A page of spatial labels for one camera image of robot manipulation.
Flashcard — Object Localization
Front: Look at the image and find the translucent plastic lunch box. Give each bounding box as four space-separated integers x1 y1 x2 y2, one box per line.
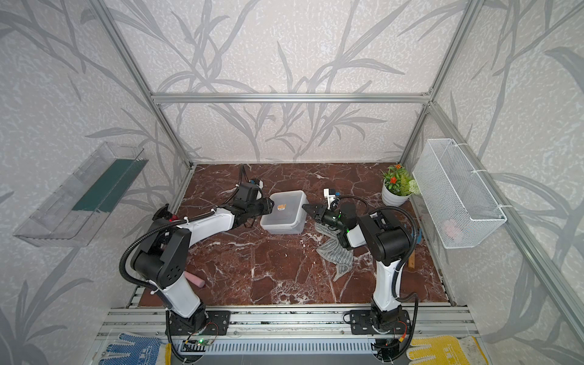
260 190 308 234

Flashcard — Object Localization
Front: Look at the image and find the grey striped cloth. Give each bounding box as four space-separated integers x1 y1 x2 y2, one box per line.
315 223 354 281

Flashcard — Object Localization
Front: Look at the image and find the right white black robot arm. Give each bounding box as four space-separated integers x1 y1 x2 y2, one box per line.
302 203 418 328

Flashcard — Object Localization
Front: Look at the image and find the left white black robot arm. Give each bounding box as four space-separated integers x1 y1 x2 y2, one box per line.
129 197 275 320

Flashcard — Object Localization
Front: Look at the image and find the potted plant white pot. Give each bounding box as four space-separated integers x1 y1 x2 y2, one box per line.
382 164 421 207

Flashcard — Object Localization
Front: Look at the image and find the pink item in basket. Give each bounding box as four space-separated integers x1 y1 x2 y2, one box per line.
443 219 464 242

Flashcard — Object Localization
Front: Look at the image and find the green sheet in shelf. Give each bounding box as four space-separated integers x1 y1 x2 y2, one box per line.
72 159 148 213

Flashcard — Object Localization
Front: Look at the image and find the yellow work glove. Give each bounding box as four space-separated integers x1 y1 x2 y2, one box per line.
406 335 489 365

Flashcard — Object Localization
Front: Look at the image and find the blue white work glove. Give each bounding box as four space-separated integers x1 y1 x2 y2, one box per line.
97 332 167 365

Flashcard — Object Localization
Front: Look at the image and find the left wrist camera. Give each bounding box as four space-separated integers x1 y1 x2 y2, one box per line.
235 179 263 203

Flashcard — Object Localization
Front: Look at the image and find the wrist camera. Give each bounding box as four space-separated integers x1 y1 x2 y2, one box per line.
323 189 340 204
235 179 263 203

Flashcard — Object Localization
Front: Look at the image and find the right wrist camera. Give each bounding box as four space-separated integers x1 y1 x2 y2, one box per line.
323 189 340 204

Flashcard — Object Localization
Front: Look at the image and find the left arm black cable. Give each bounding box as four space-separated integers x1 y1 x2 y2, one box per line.
119 209 215 293

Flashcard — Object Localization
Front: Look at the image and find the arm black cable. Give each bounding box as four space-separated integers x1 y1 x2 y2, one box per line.
119 209 215 293
337 195 420 302

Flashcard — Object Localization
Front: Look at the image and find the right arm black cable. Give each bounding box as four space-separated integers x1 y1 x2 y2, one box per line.
337 195 420 302

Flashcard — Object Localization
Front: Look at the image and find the pink cylinder handle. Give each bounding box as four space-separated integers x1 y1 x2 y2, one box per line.
184 272 205 288

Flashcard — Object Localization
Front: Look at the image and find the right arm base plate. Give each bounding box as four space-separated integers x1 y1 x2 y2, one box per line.
348 307 412 337

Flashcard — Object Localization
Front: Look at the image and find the aluminium front rail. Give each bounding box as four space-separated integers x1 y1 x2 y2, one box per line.
97 304 479 340

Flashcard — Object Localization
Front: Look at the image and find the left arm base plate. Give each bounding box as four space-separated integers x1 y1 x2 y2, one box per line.
165 310 231 336

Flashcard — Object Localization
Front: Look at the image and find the white wire mesh basket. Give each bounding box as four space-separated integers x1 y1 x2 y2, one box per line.
413 138 506 249

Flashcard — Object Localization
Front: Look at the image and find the clear acrylic wall shelf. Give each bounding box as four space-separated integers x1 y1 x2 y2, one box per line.
14 142 147 247

